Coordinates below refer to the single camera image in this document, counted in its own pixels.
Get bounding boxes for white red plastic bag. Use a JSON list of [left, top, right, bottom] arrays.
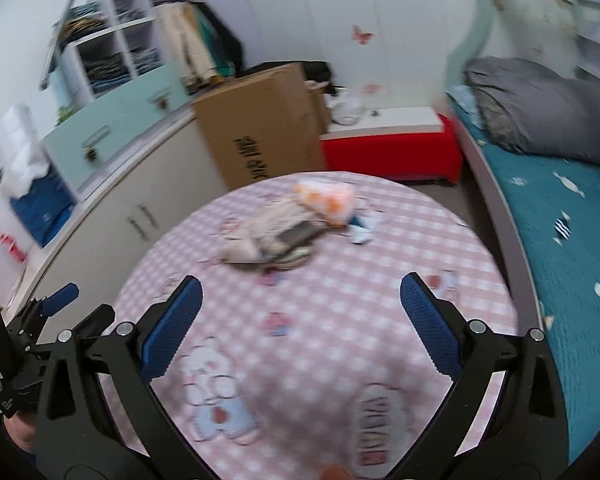
[[0, 229, 28, 288]]

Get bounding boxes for brown cardboard box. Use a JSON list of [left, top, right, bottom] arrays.
[[193, 63, 325, 190]]

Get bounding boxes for blue bag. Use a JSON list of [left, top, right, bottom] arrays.
[[9, 165, 76, 247]]

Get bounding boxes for pink checkered tablecloth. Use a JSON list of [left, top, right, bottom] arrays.
[[114, 172, 517, 479]]

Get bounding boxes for grey pillow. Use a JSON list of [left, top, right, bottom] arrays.
[[465, 56, 600, 166]]

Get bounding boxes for hanging clothes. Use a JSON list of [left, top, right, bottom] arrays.
[[155, 1, 244, 94]]

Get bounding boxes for white long cabinet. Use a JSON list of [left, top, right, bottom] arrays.
[[3, 108, 226, 320]]

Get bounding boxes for white bag on box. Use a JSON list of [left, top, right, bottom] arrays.
[[324, 87, 365, 127]]

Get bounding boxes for person right hand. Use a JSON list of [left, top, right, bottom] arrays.
[[320, 465, 354, 480]]

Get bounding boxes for white shelf unit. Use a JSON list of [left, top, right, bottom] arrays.
[[40, 0, 204, 116]]

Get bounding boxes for beige patterned cloth pile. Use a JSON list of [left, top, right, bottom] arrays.
[[219, 197, 328, 266]]

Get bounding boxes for blue white paper scrap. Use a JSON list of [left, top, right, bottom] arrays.
[[347, 210, 382, 245]]

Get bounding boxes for mint green drawer unit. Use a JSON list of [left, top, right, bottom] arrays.
[[43, 63, 189, 193]]

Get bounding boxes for red storage box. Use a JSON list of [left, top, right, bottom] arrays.
[[321, 115, 463, 184]]

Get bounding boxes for teal bed sheet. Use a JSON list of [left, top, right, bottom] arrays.
[[446, 86, 600, 462]]

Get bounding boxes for person left hand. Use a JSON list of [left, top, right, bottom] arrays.
[[3, 412, 36, 455]]

